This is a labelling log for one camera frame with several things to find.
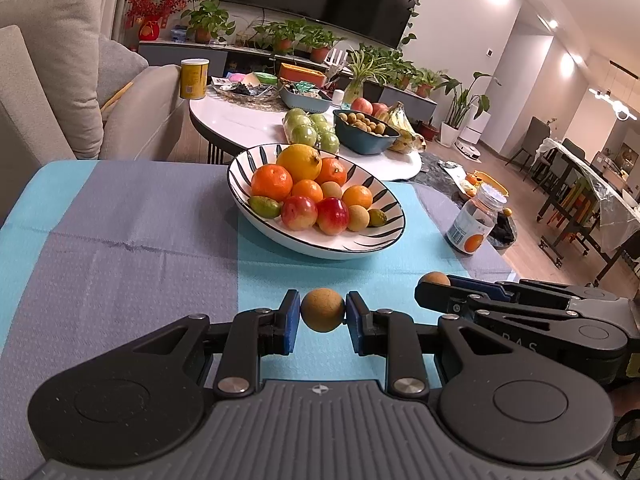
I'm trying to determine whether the teal snack tray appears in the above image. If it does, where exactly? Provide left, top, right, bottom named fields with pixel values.
left=277, top=81, right=333, bottom=113

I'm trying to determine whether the clear bottle orange label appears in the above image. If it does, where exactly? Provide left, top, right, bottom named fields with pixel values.
left=446, top=183, right=510, bottom=256

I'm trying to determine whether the black cloth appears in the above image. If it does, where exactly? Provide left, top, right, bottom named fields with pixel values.
left=492, top=215, right=517, bottom=248

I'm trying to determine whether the grey television cabinet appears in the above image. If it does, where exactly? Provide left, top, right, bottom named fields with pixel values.
left=137, top=40, right=438, bottom=121

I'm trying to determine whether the blue grey printed tablecloth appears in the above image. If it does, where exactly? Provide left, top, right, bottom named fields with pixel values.
left=0, top=160, right=516, bottom=461

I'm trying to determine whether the yellow cushion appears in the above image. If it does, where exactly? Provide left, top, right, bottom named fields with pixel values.
left=100, top=80, right=136, bottom=113

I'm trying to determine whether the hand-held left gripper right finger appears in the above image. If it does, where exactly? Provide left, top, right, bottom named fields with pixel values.
left=346, top=291, right=528, bottom=397

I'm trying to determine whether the tall plant white pot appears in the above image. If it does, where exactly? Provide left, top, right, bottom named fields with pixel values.
left=440, top=71, right=501, bottom=146

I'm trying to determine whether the yellow lemon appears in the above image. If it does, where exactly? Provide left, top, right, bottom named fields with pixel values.
left=276, top=143, right=322, bottom=182

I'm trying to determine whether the dark teal bowl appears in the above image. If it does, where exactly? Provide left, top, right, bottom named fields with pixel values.
left=332, top=109, right=401, bottom=156

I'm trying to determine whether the small orange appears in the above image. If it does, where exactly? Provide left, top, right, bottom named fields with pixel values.
left=291, top=180, right=324, bottom=204

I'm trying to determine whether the orange box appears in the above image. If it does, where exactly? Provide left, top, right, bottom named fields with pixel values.
left=278, top=62, right=326, bottom=88

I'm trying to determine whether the yellow canister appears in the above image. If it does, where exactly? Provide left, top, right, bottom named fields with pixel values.
left=180, top=58, right=209, bottom=101

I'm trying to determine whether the red flower arrangement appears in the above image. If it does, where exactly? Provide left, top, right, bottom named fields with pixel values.
left=124, top=0, right=196, bottom=41

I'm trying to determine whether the white black striped bowl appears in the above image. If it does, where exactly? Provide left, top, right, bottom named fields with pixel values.
left=227, top=143, right=406, bottom=260

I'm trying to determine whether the orange plastic basket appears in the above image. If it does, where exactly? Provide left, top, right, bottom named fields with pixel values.
left=462, top=170, right=511, bottom=198

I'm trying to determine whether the white round coffee table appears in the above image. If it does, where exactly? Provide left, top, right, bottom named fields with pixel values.
left=189, top=77, right=423, bottom=181

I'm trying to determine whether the pile of small longans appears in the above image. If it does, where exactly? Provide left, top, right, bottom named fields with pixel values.
left=337, top=111, right=391, bottom=135

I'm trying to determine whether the glass vase with plant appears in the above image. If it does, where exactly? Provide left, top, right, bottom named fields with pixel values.
left=345, top=47, right=386, bottom=103

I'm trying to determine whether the grey cushion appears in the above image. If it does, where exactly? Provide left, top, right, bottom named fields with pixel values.
left=97, top=35, right=150, bottom=111

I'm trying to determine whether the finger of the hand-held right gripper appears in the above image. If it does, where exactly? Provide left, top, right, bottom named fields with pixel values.
left=414, top=281, right=501, bottom=317
left=446, top=274, right=522, bottom=301

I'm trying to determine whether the beige sofa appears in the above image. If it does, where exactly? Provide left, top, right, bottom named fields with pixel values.
left=0, top=0, right=190, bottom=211

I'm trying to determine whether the pendant lamp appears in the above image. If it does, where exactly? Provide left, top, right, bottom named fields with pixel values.
left=587, top=87, right=638, bottom=121

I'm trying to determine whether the dark marble round table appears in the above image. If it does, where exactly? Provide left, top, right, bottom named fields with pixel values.
left=410, top=152, right=518, bottom=261

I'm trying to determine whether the bunch of bananas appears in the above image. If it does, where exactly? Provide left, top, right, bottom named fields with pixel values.
left=375, top=101, right=428, bottom=154

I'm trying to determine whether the row of potted green plants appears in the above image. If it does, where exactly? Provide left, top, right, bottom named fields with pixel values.
left=181, top=0, right=446, bottom=98

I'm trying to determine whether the red yellow apple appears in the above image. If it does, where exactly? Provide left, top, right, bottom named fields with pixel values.
left=316, top=197, right=350, bottom=236

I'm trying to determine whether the white vacuum dock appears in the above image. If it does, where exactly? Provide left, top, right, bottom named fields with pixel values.
left=459, top=112, right=491, bottom=143

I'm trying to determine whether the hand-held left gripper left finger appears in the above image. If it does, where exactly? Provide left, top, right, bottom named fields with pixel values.
left=127, top=289, right=302, bottom=397

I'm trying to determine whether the hanging vine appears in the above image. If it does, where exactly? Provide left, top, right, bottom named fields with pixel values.
left=400, top=0, right=431, bottom=51

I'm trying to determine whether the dining chair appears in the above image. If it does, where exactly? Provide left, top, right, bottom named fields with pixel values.
left=505, top=116, right=551, bottom=181

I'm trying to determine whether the covered dining table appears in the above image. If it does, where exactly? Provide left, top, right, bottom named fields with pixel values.
left=542, top=137, right=640, bottom=271

